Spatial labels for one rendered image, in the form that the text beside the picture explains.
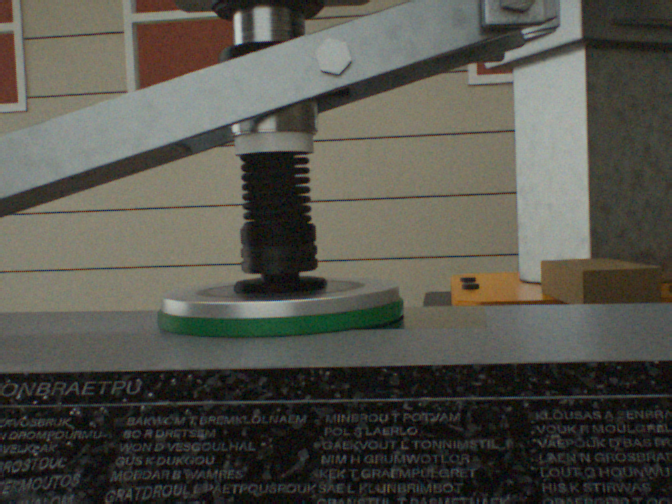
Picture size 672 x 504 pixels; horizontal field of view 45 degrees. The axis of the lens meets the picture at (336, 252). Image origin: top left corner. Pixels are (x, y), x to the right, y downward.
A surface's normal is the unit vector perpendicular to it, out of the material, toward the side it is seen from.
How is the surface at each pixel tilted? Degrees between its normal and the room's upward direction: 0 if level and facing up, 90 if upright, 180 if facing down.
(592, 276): 90
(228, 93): 90
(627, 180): 90
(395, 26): 90
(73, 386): 45
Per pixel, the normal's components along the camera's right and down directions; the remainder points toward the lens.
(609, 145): 0.38, 0.04
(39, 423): -0.11, -0.67
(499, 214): -0.11, 0.06
